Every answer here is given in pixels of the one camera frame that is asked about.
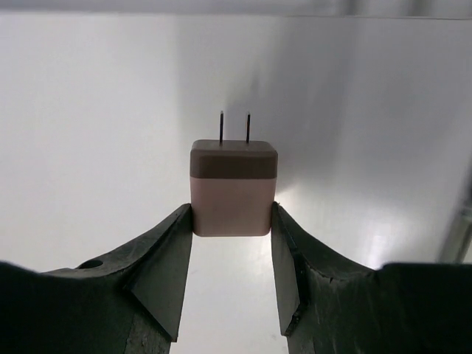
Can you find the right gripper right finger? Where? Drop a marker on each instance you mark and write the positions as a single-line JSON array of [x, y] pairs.
[[328, 303]]

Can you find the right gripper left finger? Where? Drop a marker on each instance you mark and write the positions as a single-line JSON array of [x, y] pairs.
[[128, 300]]

